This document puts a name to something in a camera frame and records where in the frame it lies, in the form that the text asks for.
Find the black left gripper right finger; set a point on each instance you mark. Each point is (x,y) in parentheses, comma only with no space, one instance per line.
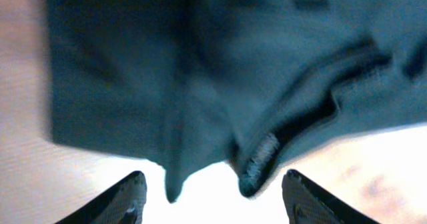
(306,202)

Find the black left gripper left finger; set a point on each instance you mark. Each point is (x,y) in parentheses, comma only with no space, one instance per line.
(122,203)

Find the black t-shirt with white logo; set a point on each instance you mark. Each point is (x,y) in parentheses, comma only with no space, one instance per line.
(188,83)

